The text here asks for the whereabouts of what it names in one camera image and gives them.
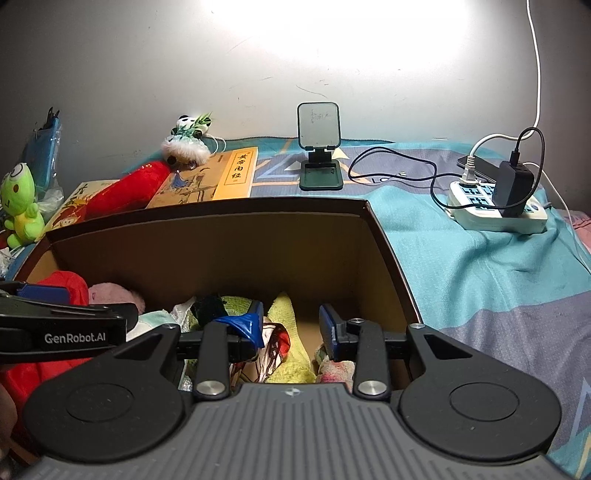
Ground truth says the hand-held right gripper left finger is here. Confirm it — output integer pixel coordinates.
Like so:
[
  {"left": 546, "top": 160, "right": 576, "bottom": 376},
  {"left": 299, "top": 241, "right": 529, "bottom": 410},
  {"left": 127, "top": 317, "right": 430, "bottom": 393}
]
[{"left": 113, "top": 300, "right": 267, "bottom": 401}]

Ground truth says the green frog plush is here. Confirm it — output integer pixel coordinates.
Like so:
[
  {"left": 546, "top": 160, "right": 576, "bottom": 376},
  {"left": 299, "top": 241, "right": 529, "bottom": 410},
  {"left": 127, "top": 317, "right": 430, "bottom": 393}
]
[{"left": 0, "top": 161, "right": 46, "bottom": 250}]

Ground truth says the pinkish brown plush bear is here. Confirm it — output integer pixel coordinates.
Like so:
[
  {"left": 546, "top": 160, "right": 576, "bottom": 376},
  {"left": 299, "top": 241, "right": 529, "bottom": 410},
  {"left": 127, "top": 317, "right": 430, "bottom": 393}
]
[{"left": 87, "top": 283, "right": 147, "bottom": 319}]

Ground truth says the blue pouch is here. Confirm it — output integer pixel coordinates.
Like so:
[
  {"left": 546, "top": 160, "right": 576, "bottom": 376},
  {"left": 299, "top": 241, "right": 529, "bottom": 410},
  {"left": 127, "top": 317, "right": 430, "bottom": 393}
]
[{"left": 25, "top": 107, "right": 64, "bottom": 191}]

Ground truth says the blue plastic container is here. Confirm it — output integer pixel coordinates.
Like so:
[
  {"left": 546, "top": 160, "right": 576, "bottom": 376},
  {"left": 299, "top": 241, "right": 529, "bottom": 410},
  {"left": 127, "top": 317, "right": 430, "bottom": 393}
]
[{"left": 7, "top": 242, "right": 40, "bottom": 280}]

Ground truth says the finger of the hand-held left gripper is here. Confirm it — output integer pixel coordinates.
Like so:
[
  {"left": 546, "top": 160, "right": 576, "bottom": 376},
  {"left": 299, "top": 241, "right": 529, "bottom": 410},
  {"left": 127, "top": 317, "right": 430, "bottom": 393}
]
[
  {"left": 0, "top": 281, "right": 71, "bottom": 308},
  {"left": 0, "top": 298, "right": 140, "bottom": 333}
]

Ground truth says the pink white towel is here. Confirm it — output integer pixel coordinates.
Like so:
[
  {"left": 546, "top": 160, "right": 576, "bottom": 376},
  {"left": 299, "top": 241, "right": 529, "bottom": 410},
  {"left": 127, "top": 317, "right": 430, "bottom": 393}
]
[{"left": 315, "top": 353, "right": 357, "bottom": 385}]

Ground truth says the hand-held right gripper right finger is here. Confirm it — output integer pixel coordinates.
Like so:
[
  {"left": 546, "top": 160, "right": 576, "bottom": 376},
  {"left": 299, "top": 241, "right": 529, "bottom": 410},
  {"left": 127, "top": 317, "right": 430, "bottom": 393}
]
[{"left": 318, "top": 303, "right": 472, "bottom": 398}]

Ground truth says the black phone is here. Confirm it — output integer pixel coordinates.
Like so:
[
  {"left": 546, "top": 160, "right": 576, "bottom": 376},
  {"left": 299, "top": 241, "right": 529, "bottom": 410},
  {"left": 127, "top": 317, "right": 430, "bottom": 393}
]
[{"left": 456, "top": 154, "right": 502, "bottom": 180}]

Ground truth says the printed red white cloth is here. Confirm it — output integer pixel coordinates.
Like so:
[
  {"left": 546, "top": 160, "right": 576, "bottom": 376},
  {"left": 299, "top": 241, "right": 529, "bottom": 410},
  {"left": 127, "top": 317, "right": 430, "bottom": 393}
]
[{"left": 228, "top": 320, "right": 293, "bottom": 385}]

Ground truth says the brown cardboard box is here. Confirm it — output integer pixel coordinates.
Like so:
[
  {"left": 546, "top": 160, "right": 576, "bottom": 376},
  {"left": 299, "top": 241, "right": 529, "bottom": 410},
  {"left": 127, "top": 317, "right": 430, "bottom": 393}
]
[{"left": 11, "top": 198, "right": 424, "bottom": 391}]

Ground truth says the long white cable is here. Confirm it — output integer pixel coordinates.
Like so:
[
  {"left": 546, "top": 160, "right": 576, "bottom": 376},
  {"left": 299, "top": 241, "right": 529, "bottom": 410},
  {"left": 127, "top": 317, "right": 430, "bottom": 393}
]
[{"left": 464, "top": 0, "right": 542, "bottom": 184}]

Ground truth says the long red plush toy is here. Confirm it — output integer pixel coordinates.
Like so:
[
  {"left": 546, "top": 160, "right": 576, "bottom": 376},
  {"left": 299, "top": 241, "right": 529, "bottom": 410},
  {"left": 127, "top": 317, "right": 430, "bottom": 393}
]
[{"left": 84, "top": 161, "right": 172, "bottom": 220}]

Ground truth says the crumpled clear plastic bag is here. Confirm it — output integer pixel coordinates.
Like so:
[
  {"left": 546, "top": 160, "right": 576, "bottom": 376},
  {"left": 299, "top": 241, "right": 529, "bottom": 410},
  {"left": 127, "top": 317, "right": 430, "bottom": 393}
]
[{"left": 37, "top": 182, "right": 65, "bottom": 220}]

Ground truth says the red soft cloth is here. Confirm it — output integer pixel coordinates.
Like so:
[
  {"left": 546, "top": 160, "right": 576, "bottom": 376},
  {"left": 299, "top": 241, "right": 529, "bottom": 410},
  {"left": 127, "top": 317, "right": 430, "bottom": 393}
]
[{"left": 0, "top": 271, "right": 90, "bottom": 416}]

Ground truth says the pale teal white mitt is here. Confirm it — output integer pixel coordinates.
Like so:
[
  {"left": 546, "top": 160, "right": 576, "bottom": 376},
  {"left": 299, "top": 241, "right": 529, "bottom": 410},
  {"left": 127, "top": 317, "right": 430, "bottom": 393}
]
[{"left": 127, "top": 302, "right": 197, "bottom": 342}]

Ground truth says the fluffy panda ornament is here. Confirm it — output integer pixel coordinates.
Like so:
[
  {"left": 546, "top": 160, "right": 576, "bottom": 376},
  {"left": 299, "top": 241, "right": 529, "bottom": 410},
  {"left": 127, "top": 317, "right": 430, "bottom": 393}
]
[{"left": 161, "top": 111, "right": 214, "bottom": 167}]

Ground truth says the green phone stand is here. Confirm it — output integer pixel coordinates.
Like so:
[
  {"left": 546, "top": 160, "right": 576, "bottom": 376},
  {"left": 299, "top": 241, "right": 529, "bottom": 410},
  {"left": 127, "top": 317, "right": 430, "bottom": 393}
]
[{"left": 297, "top": 102, "right": 345, "bottom": 191}]

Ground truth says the thin white charging cable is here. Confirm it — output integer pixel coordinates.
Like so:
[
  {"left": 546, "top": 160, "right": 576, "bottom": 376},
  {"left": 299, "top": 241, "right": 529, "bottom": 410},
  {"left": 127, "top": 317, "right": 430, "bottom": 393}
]
[{"left": 538, "top": 161, "right": 591, "bottom": 264}]

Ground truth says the dark olive knit bootie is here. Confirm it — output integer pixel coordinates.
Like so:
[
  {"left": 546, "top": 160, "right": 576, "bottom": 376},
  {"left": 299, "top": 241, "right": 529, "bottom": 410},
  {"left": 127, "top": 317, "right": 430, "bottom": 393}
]
[{"left": 191, "top": 294, "right": 228, "bottom": 324}]

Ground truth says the black cable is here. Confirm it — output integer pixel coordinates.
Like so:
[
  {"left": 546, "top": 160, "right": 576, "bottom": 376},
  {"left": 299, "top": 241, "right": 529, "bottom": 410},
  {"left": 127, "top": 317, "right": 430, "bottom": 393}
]
[{"left": 347, "top": 127, "right": 546, "bottom": 217}]

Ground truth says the cartoon cover book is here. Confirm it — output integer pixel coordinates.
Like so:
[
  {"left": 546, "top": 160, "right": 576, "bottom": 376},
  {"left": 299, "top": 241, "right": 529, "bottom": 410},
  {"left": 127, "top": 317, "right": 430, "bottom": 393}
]
[{"left": 42, "top": 180, "right": 122, "bottom": 241}]

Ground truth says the black charger adapter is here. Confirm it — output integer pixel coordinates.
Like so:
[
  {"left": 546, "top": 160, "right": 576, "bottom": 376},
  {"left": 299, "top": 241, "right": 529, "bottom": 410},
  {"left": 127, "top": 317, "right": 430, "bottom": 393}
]
[{"left": 491, "top": 159, "right": 536, "bottom": 219}]

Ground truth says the white power strip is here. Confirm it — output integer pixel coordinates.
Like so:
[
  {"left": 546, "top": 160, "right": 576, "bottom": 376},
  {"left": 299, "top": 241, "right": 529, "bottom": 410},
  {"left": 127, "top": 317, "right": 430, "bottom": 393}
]
[{"left": 445, "top": 179, "right": 549, "bottom": 234}]

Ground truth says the green terry towel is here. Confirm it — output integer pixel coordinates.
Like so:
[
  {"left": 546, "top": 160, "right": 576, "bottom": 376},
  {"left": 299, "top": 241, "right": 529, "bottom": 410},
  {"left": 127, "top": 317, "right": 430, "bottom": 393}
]
[{"left": 217, "top": 292, "right": 319, "bottom": 385}]

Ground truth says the yellow book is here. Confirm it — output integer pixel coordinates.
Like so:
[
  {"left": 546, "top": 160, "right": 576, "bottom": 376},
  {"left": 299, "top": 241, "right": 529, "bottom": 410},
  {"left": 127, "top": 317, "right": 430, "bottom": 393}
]
[{"left": 144, "top": 146, "right": 259, "bottom": 209}]

